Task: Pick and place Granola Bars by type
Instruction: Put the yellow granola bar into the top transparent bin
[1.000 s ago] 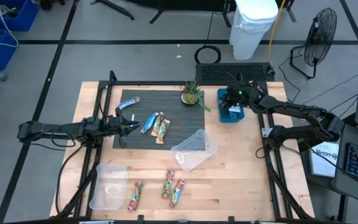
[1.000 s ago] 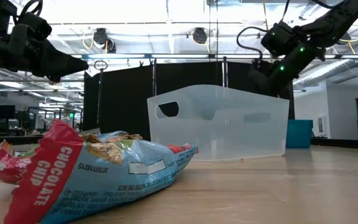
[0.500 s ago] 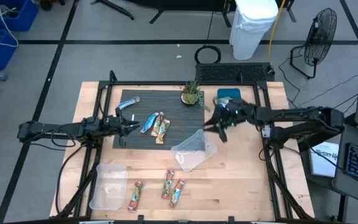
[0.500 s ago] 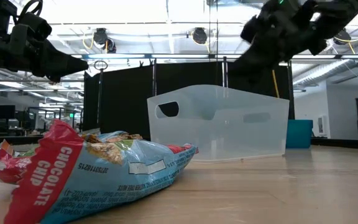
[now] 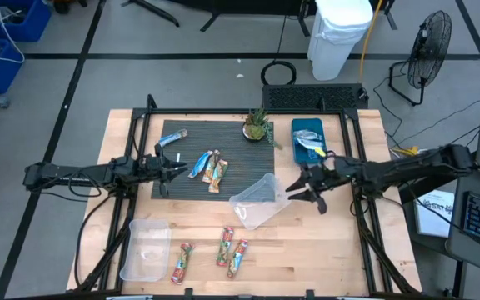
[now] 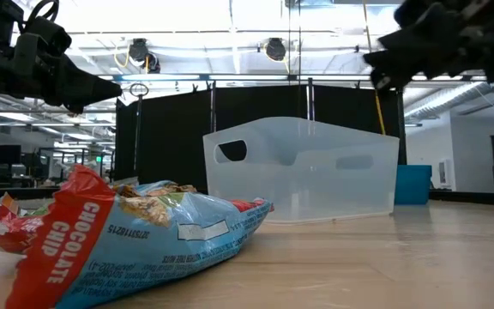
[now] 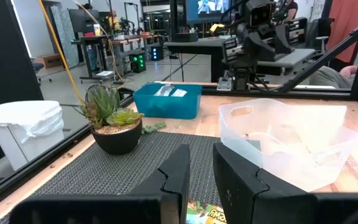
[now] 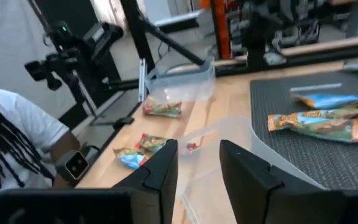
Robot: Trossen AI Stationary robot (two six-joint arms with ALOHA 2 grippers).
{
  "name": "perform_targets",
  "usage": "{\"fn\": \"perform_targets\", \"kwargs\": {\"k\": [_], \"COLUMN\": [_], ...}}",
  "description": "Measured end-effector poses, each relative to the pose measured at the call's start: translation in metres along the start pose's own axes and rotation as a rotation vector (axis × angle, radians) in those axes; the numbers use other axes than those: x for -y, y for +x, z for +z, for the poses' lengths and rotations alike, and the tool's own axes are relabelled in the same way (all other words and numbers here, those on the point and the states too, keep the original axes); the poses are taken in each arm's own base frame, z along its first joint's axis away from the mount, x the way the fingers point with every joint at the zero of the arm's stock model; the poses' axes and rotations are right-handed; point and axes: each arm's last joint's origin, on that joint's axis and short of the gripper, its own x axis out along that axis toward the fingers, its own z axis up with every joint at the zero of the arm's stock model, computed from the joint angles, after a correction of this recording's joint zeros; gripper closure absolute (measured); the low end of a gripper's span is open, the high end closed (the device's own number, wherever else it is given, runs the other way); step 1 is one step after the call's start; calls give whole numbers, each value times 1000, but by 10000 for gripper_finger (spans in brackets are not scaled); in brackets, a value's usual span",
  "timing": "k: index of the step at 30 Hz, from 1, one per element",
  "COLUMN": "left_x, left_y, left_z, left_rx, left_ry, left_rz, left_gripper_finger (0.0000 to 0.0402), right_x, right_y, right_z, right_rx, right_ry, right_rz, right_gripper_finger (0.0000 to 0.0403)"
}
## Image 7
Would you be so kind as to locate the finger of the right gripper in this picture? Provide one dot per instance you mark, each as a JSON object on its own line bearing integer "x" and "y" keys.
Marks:
{"x": 283, "y": 39}
{"x": 259, "y": 46}

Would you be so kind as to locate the silver blue granola bar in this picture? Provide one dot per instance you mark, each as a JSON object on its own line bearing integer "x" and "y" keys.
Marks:
{"x": 164, "y": 90}
{"x": 179, "y": 92}

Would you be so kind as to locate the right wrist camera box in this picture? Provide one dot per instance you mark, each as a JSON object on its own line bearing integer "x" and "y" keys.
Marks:
{"x": 259, "y": 14}

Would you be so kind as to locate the black panel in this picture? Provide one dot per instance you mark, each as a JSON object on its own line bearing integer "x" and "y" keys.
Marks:
{"x": 2, "y": 46}

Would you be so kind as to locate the silver arm base bracket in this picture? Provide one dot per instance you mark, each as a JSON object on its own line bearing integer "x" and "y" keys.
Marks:
{"x": 224, "y": 84}

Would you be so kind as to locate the grey woven placemat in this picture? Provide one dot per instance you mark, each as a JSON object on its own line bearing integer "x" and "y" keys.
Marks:
{"x": 104, "y": 174}

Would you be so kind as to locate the blue lit computer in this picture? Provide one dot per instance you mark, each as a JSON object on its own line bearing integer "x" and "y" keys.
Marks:
{"x": 157, "y": 53}

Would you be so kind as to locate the brown green granola bar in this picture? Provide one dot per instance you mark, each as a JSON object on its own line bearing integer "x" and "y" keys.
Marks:
{"x": 204, "y": 213}

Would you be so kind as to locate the person's hand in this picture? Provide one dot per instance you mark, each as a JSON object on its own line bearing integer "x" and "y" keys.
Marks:
{"x": 348, "y": 71}

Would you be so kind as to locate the succulent plant in black pot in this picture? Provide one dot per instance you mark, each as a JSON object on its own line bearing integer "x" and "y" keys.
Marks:
{"x": 117, "y": 140}

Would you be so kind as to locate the white trash bin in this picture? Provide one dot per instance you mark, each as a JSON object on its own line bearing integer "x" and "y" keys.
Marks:
{"x": 20, "y": 124}

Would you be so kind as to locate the blue monitor screen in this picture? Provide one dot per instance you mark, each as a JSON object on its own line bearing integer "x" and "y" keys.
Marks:
{"x": 210, "y": 9}

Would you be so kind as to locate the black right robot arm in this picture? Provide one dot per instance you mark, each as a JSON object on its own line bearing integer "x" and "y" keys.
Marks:
{"x": 241, "y": 74}

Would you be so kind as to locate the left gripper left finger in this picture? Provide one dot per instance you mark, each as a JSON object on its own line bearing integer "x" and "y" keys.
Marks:
{"x": 166, "y": 199}

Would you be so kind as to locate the person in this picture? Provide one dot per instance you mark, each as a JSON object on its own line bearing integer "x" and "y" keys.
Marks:
{"x": 325, "y": 77}
{"x": 289, "y": 9}

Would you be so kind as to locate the yellow tag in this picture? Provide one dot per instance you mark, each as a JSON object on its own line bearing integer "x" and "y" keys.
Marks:
{"x": 217, "y": 27}

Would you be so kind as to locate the grey office chair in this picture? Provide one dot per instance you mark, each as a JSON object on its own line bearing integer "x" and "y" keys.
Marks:
{"x": 320, "y": 34}

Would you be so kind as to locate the teal plastic bin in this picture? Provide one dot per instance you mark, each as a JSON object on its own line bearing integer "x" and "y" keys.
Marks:
{"x": 166, "y": 107}

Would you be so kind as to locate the white paper sheet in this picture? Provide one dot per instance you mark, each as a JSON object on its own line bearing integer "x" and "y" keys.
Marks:
{"x": 104, "y": 74}

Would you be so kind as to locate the grey desk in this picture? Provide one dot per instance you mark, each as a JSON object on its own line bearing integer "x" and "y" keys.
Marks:
{"x": 287, "y": 57}
{"x": 197, "y": 45}

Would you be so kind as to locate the black floor fan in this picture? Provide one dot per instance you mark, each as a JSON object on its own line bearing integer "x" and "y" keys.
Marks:
{"x": 126, "y": 93}

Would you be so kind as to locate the green lit computer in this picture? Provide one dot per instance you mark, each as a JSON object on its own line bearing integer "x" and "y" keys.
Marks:
{"x": 138, "y": 62}

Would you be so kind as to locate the grey board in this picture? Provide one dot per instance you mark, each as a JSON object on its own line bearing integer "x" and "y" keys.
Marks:
{"x": 65, "y": 34}

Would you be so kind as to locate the black workbench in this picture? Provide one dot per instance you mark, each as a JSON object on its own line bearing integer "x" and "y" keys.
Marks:
{"x": 95, "y": 42}

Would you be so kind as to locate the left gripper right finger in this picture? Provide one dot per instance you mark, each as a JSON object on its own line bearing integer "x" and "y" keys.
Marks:
{"x": 244, "y": 193}

